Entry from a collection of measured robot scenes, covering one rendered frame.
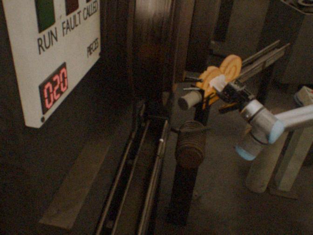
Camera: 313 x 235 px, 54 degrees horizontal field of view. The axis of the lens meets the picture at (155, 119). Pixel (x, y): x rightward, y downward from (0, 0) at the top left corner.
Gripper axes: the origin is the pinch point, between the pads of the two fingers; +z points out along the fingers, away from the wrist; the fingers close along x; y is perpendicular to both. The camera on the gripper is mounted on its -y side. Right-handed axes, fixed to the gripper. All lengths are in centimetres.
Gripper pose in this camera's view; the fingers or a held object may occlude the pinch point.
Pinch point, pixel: (210, 80)
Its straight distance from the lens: 137.6
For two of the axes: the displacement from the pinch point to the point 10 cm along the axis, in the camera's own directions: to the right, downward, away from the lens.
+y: 3.0, -6.5, -7.0
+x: -7.0, 3.5, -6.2
